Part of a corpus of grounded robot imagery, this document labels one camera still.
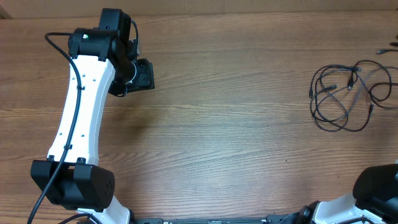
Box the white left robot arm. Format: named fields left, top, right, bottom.
left=30, top=8, right=155, bottom=223

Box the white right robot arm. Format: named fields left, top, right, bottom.
left=294, top=163, right=397, bottom=224

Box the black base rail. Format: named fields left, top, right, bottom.
left=133, top=213, right=299, bottom=224

